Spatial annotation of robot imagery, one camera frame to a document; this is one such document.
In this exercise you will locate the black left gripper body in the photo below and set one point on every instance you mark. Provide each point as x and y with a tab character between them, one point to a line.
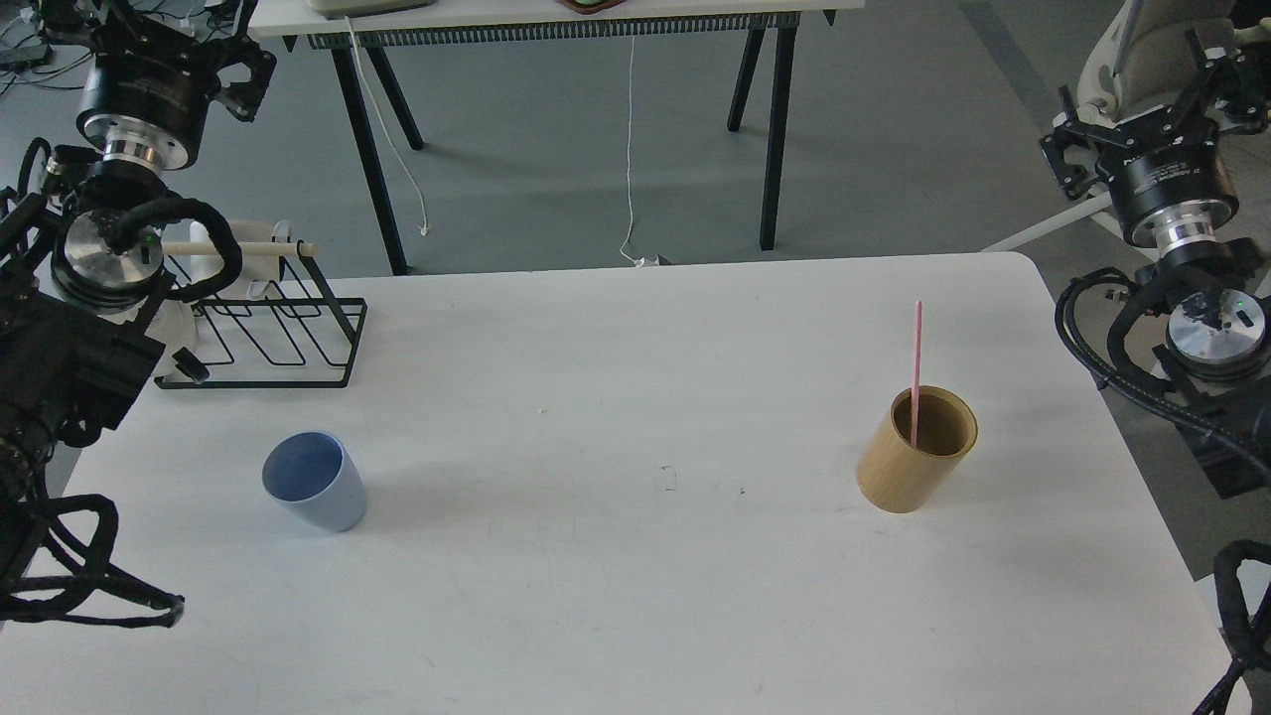
153	84

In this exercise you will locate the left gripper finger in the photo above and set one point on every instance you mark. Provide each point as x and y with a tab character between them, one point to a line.
242	98
81	23

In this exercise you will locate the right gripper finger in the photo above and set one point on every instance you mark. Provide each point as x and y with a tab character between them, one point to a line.
1231	80
1084	148

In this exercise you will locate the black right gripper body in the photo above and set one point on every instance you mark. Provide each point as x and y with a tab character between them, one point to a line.
1165	176

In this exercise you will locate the pink chopstick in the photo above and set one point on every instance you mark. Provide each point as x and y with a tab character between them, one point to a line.
915	374

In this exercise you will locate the light blue plastic cup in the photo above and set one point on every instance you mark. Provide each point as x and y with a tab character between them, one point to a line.
314	477

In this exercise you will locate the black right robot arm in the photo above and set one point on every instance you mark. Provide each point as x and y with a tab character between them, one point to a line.
1184	338

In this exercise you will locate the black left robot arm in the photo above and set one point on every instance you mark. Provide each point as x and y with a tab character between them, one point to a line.
94	244

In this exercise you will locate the white grey office chair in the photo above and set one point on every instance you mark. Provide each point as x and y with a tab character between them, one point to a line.
1143	62

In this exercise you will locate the white background table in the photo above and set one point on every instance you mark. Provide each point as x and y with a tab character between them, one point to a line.
505	105

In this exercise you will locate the bamboo cylinder holder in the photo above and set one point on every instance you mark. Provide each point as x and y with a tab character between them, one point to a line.
899	475

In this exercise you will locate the wooden rack handle rod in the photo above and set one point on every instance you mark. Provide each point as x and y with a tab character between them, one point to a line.
250	248

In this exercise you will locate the black wire dish rack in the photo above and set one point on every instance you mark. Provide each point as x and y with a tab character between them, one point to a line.
280	324

